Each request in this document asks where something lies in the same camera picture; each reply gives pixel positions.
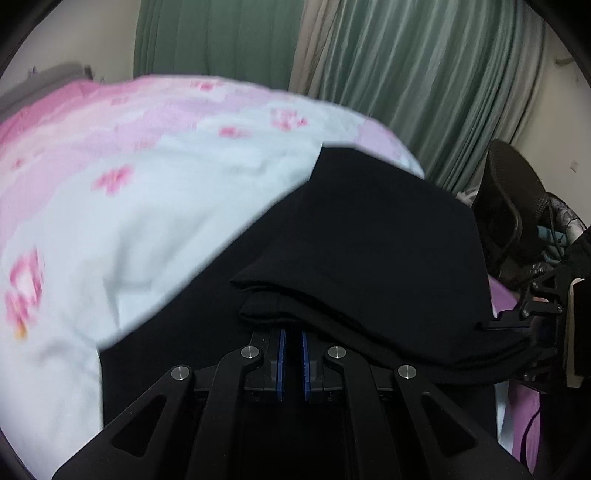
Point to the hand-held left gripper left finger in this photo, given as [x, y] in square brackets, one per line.
[278, 364]

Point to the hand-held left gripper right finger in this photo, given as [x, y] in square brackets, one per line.
[306, 364]

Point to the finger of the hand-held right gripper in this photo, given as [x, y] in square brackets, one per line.
[505, 324]

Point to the black pants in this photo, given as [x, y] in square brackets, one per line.
[369, 230]

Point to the patterned grey garment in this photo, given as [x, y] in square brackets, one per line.
[570, 221]

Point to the black mesh chair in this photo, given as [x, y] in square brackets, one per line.
[512, 198]

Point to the pink floral blanket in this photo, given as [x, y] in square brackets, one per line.
[138, 207]

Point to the beige sheer curtain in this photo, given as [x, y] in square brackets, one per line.
[318, 46]

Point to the grey headboard cushion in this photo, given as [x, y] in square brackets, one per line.
[51, 85]

